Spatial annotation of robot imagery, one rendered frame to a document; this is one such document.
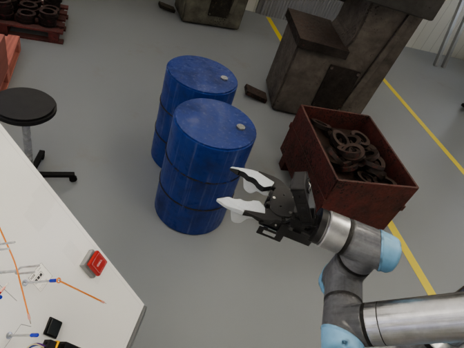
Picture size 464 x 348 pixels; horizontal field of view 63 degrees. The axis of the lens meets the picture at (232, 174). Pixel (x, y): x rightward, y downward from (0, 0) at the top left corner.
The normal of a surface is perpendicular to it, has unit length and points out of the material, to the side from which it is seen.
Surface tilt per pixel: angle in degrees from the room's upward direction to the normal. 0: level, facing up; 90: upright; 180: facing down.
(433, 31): 90
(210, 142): 0
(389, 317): 53
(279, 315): 0
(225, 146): 0
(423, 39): 90
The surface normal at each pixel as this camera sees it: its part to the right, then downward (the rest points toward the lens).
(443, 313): -0.56, -0.43
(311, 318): 0.27, -0.71
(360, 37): 0.03, 0.68
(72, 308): 0.92, -0.16
